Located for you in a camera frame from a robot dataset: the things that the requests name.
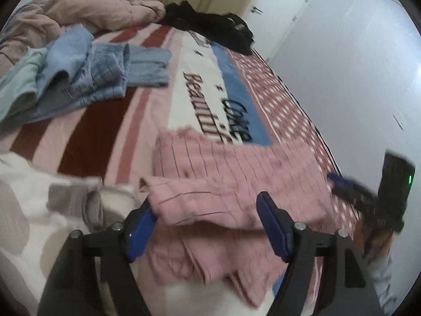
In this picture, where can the light teal folded garment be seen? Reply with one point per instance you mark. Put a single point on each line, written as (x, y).
(19, 91)

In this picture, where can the black garment pile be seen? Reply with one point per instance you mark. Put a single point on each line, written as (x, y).
(229, 30)

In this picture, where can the white bedroom door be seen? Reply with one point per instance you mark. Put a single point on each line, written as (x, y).
(271, 21)

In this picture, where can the person's right hand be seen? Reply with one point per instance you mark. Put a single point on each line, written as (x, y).
(373, 243)

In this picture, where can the white wall socket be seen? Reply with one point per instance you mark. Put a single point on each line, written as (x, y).
(399, 122)

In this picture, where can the blue denim garment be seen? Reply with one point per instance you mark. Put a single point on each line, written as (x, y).
(79, 72)

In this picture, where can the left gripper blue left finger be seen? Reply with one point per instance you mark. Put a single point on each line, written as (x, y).
(85, 260)

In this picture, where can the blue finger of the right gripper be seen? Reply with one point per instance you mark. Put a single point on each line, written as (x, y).
(337, 180)
(355, 195)

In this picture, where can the pink striped duvet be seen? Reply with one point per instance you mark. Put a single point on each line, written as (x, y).
(42, 21)

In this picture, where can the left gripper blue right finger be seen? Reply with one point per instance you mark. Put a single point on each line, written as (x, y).
(345, 286)

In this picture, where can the white grey patterned garment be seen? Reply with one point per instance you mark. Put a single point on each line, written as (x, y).
(38, 211)

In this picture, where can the patterned fleece bed blanket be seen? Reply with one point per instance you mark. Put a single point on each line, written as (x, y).
(228, 97)

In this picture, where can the pink checked pants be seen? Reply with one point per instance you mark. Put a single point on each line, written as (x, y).
(203, 194)

